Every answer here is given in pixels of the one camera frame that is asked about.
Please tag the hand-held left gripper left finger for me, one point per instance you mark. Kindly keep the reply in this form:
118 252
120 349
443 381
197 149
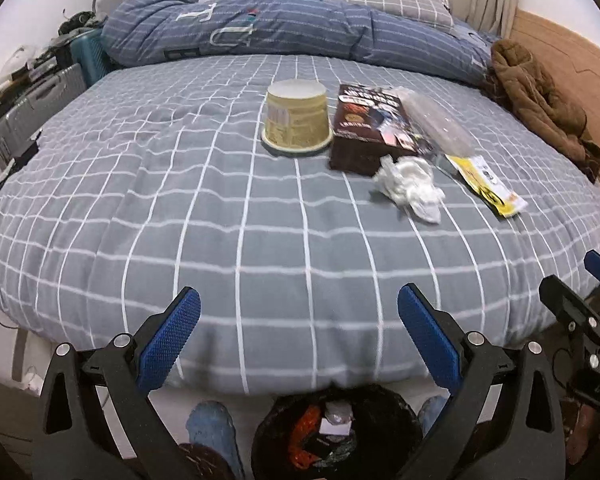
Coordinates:
172 335

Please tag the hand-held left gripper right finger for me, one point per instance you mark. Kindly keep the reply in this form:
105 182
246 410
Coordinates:
427 332

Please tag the clear plastic bag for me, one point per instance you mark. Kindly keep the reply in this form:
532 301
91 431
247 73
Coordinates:
440 125
340 410

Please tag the white cardboard box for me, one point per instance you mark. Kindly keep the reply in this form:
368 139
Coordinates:
335 427

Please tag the yellow and white packet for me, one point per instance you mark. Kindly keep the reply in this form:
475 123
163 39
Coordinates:
490 185

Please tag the black lined trash bin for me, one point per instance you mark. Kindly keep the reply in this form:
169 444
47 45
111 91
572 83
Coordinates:
270 440

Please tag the white tissue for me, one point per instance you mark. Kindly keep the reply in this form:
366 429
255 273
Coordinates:
410 185

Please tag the black printed packet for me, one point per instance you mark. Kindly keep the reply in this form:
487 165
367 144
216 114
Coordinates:
317 445

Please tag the red plastic bag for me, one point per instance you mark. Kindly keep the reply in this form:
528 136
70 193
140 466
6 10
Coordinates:
302 435

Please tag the dark brown printed box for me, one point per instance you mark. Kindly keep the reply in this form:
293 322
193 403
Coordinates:
360 130

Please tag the yellow paper cup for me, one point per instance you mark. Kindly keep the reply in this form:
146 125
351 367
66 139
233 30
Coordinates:
295 115

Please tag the blue slipper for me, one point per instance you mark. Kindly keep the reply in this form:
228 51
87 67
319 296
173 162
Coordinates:
210 425
432 407

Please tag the brown padded jacket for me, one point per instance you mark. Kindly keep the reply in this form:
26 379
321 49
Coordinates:
535 90

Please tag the wooden headboard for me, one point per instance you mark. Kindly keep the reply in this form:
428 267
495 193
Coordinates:
580 60

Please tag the black charger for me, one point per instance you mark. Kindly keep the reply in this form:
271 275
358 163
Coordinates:
27 150

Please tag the grey suitcase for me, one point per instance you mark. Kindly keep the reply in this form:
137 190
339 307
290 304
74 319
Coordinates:
45 95

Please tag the teal suitcase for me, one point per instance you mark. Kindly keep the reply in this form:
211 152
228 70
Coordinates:
87 55

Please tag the white round device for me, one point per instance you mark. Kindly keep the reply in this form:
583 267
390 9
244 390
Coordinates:
15 60

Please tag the black tangled items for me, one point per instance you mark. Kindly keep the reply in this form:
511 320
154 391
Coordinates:
80 20

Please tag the blue striped quilt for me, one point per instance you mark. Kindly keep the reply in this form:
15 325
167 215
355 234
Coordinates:
290 25

